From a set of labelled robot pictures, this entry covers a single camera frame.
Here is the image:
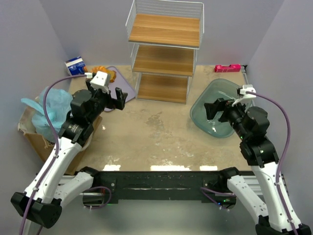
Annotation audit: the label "light blue plastic bag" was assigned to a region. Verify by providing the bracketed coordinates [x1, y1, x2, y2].
[21, 88, 73, 143]

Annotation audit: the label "brown paper grocery bag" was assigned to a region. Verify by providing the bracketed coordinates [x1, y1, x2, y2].
[17, 98, 102, 175]

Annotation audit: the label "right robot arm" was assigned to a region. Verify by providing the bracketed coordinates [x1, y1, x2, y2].
[204, 98, 312, 235]

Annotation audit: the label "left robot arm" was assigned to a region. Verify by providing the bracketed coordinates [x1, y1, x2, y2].
[11, 79, 128, 229]

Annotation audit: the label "clear green food container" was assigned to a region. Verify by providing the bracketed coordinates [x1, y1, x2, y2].
[190, 78, 240, 138]

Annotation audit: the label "lavender cutting board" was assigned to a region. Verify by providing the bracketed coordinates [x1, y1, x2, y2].
[107, 66, 136, 102]

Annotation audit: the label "bread slice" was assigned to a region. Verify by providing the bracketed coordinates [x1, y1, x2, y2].
[107, 70, 116, 83]

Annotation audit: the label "glazed bundt cake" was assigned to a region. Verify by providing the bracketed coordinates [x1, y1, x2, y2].
[91, 66, 108, 73]

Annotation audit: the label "pink box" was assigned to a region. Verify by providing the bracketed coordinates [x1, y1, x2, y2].
[214, 64, 241, 72]

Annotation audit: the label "blue white milk carton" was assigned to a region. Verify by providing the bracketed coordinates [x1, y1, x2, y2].
[65, 56, 86, 76]

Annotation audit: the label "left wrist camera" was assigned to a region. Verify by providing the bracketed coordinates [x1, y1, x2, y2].
[85, 71, 111, 94]

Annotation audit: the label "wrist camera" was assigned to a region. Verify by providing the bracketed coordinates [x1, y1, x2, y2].
[232, 84, 256, 107]
[85, 71, 111, 94]

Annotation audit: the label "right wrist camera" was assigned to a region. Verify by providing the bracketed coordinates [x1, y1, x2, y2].
[232, 84, 256, 107]

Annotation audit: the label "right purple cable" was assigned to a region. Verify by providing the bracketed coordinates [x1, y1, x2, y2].
[200, 91, 299, 235]

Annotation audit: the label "purple cable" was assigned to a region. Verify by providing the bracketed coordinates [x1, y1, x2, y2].
[19, 74, 113, 235]
[200, 91, 299, 235]

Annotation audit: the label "white wire wooden shelf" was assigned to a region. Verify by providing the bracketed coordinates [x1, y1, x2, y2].
[125, 0, 204, 103]

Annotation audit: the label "black base frame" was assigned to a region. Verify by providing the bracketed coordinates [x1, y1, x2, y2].
[83, 167, 238, 208]

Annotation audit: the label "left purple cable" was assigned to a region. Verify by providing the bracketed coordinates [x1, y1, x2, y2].
[19, 74, 113, 235]

